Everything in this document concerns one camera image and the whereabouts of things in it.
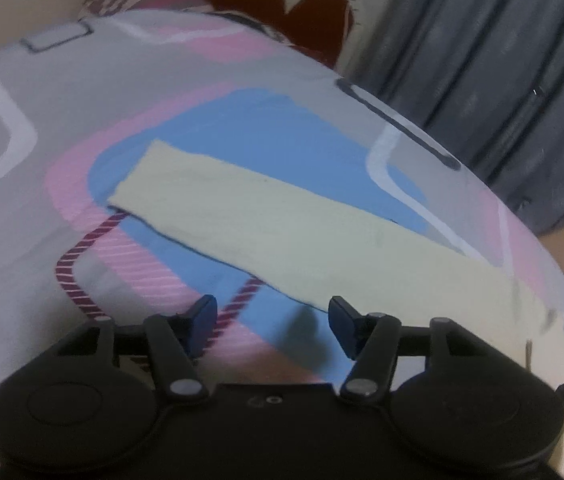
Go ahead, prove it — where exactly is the pale yellow cloth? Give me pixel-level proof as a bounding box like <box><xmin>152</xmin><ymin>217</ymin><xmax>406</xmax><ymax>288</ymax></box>
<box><xmin>107</xmin><ymin>140</ymin><xmax>558</xmax><ymax>333</ymax></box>

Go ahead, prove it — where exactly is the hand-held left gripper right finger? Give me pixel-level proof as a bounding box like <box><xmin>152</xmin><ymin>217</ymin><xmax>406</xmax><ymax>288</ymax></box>
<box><xmin>328</xmin><ymin>296</ymin><xmax>483</xmax><ymax>406</ymax></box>

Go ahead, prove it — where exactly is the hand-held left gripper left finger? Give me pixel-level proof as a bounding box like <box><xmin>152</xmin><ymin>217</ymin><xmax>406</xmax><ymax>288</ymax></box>
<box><xmin>54</xmin><ymin>295</ymin><xmax>219</xmax><ymax>406</ymax></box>

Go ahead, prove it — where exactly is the white blanket with red flower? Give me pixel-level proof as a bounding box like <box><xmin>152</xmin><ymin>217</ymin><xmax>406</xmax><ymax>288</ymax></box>
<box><xmin>167</xmin><ymin>0</ymin><xmax>403</xmax><ymax>91</ymax></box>

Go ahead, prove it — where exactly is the grey-blue curtain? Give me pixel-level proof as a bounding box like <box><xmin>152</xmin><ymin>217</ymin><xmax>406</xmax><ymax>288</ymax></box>
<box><xmin>347</xmin><ymin>0</ymin><xmax>564</xmax><ymax>236</ymax></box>

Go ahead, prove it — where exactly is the patterned grey pink bed sheet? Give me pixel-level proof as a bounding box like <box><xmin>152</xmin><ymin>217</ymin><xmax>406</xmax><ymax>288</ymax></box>
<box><xmin>0</xmin><ymin>10</ymin><xmax>564</xmax><ymax>461</ymax></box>

